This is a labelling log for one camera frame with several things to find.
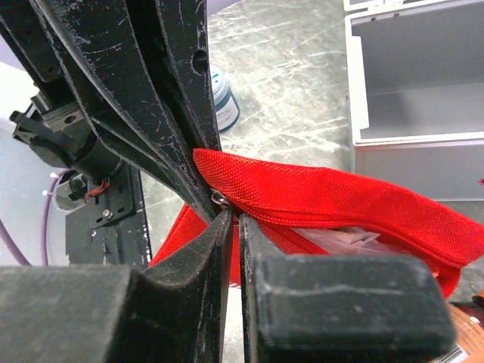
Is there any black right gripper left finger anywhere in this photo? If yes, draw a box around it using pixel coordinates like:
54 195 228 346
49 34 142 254
1 210 231 362

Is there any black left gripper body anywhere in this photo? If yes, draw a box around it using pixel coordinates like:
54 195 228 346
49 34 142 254
9 71 125 200

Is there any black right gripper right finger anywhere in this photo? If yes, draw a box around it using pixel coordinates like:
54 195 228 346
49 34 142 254
239 215 456 362

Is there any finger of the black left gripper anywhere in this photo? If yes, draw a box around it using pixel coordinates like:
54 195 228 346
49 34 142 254
1 1 216 222
155 1 221 150

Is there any printed clear plastic packet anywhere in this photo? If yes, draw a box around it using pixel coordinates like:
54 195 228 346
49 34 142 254
293 227 408 256

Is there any red first aid pouch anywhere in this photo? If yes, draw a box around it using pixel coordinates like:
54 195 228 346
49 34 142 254
149 147 484 299

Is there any brown medicine bottle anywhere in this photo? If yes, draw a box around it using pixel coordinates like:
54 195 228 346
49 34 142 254
434 291 484 363

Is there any grey metal case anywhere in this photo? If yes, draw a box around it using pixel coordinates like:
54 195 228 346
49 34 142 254
343 1 483 201

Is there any white round jar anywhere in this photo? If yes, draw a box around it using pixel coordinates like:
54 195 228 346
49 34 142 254
210 64 240 132

